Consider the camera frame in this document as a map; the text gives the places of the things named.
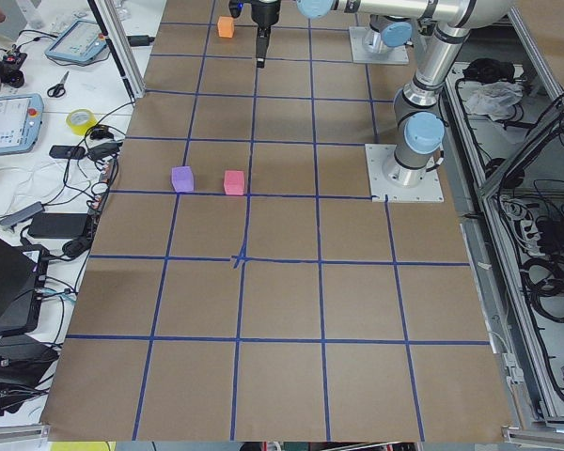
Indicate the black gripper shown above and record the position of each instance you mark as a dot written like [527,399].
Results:
[265,13]

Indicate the orange foam block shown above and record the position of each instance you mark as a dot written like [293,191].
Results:
[225,27]

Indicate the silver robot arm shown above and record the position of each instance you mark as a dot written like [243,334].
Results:
[421,131]
[386,33]

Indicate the pink foam block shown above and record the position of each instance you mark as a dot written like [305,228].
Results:
[234,182]

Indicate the purple foam block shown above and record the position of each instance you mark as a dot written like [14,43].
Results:
[182,179]

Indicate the upper blue teach pendant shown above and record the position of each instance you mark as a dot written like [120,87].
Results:
[80,44]

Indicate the blue teach pendant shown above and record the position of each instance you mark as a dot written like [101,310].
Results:
[20,121]
[80,44]

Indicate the yellow tape roll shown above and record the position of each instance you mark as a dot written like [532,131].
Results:
[81,121]

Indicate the white crumpled cloth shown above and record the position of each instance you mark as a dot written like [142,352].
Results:
[496,100]

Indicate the lower blue teach pendant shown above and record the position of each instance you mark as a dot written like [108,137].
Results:
[20,121]

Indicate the black power adapter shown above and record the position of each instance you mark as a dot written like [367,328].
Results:
[47,225]

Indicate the black laptop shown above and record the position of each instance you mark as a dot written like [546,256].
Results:
[22,275]

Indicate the aluminium frame post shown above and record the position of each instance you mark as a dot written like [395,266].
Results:
[110,24]

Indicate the black handled scissors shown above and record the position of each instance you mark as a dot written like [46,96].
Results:
[58,90]

